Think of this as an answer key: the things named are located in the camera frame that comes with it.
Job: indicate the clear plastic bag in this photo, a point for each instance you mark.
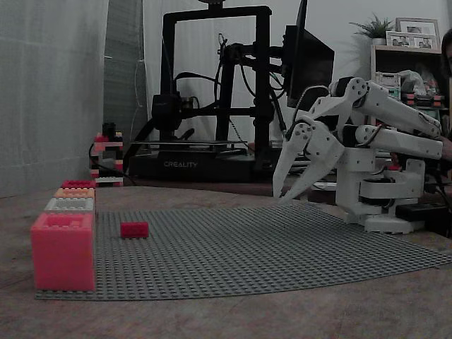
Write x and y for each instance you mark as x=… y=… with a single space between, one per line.
x=415 y=79

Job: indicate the large pink lego block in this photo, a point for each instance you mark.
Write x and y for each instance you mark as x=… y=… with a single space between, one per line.
x=63 y=257

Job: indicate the dark red lego block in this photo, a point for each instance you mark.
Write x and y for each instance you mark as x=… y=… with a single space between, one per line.
x=77 y=184

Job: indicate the red Lego brick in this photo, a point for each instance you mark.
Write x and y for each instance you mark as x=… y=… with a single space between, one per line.
x=134 y=230

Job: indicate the black Creality 3D printer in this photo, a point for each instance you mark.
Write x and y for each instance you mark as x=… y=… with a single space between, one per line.
x=197 y=166

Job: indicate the wide white photo frame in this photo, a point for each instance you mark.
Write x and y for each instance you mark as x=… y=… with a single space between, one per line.
x=406 y=40

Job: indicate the orange lego block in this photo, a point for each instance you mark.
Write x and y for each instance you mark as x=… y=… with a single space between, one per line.
x=74 y=193

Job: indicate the black computer monitor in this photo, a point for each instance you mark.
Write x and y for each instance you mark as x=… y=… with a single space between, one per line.
x=310 y=67

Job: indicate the green potted plant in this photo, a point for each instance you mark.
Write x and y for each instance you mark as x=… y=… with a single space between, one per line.
x=376 y=28

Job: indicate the white storage crate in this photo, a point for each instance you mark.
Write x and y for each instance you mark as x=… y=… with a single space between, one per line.
x=386 y=79

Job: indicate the green storage crate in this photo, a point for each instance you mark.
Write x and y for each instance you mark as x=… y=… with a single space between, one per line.
x=395 y=94

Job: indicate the multicolour Lego brick tower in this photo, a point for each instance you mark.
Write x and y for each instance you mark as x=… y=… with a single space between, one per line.
x=106 y=155

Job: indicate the person's head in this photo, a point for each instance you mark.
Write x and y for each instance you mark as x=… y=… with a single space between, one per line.
x=447 y=53

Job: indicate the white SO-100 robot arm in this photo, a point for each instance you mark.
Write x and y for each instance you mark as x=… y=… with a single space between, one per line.
x=388 y=106

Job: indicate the large white photo frame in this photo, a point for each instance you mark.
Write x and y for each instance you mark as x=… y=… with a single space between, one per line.
x=418 y=24

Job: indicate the white lego block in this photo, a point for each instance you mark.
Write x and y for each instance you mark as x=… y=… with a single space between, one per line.
x=56 y=208

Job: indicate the grey Lego baseplate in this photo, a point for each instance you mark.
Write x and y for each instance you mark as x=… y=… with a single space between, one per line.
x=229 y=254

